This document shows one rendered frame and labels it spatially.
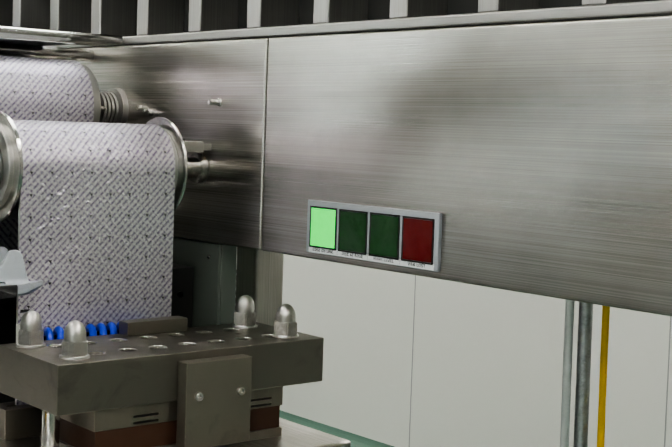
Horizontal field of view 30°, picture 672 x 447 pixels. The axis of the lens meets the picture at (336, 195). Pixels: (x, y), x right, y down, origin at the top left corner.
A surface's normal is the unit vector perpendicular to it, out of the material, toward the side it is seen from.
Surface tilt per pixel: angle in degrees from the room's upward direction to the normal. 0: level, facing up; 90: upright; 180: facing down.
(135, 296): 90
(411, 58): 90
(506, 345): 90
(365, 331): 90
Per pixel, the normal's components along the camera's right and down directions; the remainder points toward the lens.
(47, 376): -0.77, 0.00
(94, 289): 0.64, 0.06
